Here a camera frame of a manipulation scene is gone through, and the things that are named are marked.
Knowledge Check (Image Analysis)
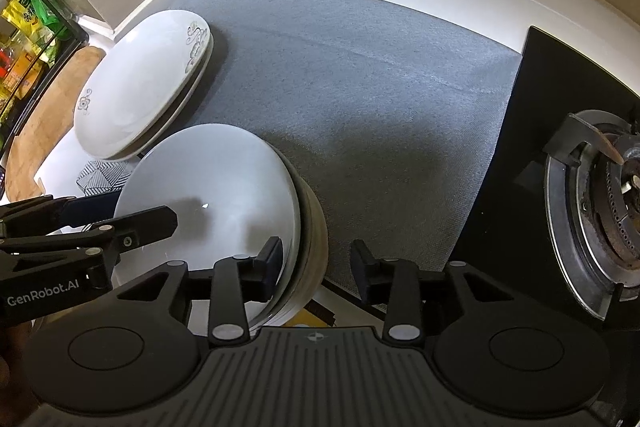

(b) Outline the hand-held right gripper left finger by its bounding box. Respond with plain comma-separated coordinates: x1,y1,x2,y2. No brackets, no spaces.
120,236,285,348

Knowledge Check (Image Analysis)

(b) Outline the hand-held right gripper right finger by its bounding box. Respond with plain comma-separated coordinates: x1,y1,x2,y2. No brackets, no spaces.
350,239,531,348

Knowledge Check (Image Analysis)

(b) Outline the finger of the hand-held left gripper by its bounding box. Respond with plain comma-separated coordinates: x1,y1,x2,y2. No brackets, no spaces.
0,206,179,292
0,193,121,235

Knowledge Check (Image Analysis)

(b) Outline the small white bowl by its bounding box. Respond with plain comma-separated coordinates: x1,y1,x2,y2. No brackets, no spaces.
111,123,302,329

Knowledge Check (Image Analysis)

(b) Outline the white floral plate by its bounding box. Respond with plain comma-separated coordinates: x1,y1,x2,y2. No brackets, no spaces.
107,29,217,162
74,9,215,158

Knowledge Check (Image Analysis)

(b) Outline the black white patterned trivet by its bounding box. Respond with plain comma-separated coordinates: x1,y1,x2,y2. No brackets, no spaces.
75,159,136,198

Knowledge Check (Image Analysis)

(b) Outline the yellow black box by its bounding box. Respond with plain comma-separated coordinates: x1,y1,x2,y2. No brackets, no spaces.
287,299,342,334

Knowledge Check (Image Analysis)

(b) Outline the round wooden cutting board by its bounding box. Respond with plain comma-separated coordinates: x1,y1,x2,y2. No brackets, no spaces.
7,48,108,202

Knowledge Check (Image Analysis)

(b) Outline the orange yellow snack packet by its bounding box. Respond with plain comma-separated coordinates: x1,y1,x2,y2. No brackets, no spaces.
0,52,47,102

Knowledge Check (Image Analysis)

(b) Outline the black gas stove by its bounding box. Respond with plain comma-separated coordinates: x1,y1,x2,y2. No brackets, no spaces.
452,25,640,427

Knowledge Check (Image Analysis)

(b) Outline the grey fabric mat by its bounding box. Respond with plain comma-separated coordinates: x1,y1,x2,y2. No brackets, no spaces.
115,0,523,308

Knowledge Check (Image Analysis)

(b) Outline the green yellow snack packet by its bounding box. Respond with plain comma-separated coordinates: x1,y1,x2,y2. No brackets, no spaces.
2,0,61,40

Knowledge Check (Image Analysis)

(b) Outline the steel gas burner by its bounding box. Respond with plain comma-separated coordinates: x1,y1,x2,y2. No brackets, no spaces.
542,109,640,320

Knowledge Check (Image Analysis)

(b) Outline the black wire rack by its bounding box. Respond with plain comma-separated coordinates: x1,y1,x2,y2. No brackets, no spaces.
0,0,91,168

